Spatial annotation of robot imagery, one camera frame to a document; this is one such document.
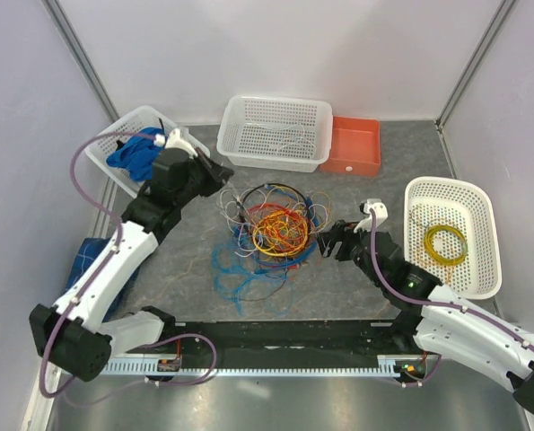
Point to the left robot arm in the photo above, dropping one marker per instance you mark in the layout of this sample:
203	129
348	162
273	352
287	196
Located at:
72	333

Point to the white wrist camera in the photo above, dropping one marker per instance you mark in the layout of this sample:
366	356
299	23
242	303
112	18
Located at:
375	212
175	140

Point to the orange plastic tray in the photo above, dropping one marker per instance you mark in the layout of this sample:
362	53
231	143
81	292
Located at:
355	147

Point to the white perforated basket middle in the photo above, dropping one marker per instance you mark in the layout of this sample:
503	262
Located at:
276	133

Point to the white perforated basket left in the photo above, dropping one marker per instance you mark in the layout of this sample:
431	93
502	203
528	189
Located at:
144	121

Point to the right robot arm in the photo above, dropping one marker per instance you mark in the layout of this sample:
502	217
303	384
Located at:
437	319

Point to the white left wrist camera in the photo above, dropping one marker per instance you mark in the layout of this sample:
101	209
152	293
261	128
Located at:
175	140

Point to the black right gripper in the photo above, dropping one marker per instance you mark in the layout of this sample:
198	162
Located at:
332	236

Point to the aluminium frame post right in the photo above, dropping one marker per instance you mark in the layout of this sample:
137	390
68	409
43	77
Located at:
498	20

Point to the slotted cable duct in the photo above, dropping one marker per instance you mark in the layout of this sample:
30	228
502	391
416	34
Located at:
167	366

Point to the aluminium frame post left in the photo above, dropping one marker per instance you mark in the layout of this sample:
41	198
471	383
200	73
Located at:
76	48

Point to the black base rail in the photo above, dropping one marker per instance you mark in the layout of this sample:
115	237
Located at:
318	342

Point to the white perforated basket right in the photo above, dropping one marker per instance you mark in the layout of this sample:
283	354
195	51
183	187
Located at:
449	230

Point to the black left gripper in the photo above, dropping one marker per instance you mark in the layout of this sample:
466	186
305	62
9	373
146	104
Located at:
216	173

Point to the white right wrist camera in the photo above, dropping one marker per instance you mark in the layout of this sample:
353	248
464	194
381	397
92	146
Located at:
375	212

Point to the blue plaid cloth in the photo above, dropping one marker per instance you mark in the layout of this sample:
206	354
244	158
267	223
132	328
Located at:
88	252

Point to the aluminium frame post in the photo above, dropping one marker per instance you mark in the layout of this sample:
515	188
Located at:
498	20
76	48

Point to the white perforated basket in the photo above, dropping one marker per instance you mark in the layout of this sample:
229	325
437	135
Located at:
449	230
276	133
144	121

